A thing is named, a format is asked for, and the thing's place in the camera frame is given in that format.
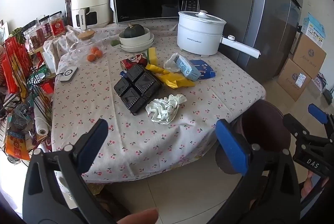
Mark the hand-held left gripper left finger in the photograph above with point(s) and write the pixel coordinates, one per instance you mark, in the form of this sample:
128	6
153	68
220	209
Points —
92	143

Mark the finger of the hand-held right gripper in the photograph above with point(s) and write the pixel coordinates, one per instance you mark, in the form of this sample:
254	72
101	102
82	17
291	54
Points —
317	112
296	126

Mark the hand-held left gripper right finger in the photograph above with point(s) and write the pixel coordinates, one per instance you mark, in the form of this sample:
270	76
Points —
232	145

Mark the brown round bin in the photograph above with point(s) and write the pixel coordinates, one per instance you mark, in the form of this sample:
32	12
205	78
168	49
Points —
263	122

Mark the black plastic tray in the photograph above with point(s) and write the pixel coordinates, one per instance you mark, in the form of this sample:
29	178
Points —
138	88

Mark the blue cookie box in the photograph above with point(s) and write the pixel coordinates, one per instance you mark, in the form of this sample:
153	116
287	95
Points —
204	67

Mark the yellow snack wrapper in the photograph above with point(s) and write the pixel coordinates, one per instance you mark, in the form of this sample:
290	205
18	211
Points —
177	82

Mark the red cartoon print can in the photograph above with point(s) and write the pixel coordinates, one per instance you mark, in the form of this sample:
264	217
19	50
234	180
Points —
130	62

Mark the light blue carton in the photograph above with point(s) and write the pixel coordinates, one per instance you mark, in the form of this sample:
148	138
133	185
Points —
186	69

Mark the white plastic bag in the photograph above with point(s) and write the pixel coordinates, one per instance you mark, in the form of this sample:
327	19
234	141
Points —
171	62

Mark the yellow sponge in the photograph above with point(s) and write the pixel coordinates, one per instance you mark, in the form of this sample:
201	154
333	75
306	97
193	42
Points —
152	55

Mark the person's right hand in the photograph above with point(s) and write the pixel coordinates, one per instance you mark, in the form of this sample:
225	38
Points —
311	179

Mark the person's left hand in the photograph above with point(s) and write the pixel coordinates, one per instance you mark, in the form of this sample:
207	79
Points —
138	216

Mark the dark dustpan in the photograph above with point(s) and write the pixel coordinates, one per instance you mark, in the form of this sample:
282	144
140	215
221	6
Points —
328	93

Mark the printed bag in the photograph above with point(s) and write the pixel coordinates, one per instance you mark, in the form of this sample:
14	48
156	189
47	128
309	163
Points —
319	82

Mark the white paper roll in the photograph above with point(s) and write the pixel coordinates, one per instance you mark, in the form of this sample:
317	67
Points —
40	119

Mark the white round device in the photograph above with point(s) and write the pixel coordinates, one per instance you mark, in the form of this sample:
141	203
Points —
67	74

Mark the orange snack packet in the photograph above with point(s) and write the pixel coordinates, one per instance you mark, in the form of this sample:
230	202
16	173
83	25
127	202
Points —
15	145

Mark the blue and white box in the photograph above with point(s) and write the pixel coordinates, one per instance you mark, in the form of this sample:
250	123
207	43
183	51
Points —
314	28

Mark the small orange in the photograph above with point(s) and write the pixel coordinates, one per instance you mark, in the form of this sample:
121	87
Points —
91	57
93	50
98	54

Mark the glass jar with wooden lid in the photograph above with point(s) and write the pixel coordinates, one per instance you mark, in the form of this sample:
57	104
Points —
81	46

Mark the small green vegetable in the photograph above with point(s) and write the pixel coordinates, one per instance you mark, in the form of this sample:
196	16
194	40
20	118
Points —
114	43

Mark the white plate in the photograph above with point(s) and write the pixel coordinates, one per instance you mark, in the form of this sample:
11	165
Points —
150	40
138	49

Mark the grey refrigerator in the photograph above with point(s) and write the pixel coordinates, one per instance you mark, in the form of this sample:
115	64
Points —
268	18

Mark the red packets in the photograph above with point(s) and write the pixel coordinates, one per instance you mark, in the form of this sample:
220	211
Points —
14	65

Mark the white bowl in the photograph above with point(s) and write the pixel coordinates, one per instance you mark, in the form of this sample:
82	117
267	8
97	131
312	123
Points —
135	40

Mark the white electric cooking pot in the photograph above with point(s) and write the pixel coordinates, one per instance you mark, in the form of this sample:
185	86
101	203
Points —
198	33

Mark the dark green pumpkin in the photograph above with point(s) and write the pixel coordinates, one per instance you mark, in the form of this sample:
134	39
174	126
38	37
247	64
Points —
133	31

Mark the clear storage jar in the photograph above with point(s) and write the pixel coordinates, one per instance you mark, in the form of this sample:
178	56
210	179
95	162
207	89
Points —
45	27
36	35

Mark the red label jar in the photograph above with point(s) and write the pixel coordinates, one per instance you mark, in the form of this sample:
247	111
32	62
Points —
57	24

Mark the glass vase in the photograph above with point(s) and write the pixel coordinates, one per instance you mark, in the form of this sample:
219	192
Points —
68	10

